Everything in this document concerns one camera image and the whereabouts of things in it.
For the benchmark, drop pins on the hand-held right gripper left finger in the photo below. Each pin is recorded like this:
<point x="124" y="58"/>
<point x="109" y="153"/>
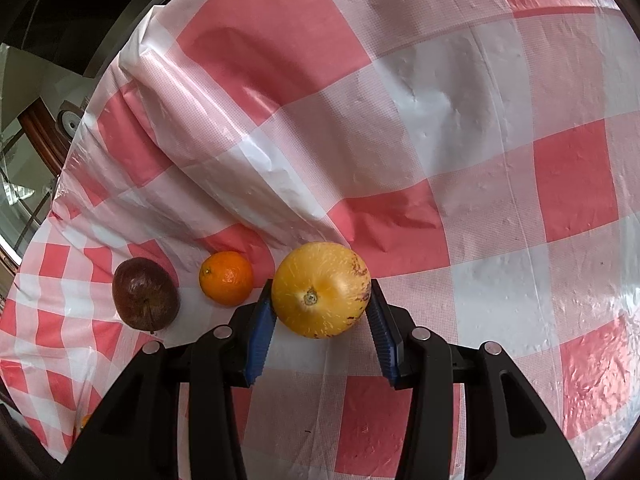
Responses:
<point x="260" y="335"/>

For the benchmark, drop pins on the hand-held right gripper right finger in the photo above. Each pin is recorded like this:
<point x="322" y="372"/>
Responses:
<point x="382" y="335"/>

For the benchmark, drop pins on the yellow round melon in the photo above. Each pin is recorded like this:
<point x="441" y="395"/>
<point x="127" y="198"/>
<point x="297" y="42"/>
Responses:
<point x="320" y="287"/>

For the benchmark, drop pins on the orange tangerine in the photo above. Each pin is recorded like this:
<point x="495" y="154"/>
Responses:
<point x="226" y="279"/>
<point x="84" y="421"/>

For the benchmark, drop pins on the dark red apple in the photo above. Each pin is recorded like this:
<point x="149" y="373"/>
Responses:
<point x="144" y="294"/>

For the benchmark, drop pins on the red white checked tablecloth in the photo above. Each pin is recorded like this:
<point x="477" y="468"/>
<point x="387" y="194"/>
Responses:
<point x="450" y="110"/>

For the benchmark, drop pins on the wooden door frame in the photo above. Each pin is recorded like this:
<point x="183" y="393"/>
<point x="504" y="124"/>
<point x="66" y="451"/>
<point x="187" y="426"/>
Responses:
<point x="42" y="135"/>

